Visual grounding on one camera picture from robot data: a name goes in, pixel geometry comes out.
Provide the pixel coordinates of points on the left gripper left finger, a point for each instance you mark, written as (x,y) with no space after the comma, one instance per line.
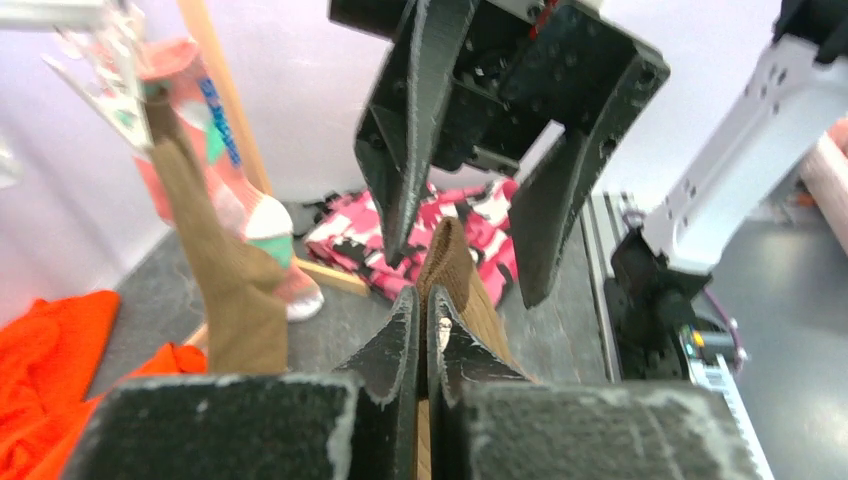
(355,422)

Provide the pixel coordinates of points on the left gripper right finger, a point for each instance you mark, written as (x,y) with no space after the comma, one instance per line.
(633,430)

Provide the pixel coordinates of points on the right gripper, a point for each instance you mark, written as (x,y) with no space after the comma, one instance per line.
(474,83)

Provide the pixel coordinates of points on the brown tan sock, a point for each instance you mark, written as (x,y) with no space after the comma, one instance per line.
(246,320)
(464,291)

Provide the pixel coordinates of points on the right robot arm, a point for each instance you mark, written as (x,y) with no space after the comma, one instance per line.
(797,89)

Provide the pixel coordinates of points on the orange shirt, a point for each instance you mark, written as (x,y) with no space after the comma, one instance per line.
(49,359)

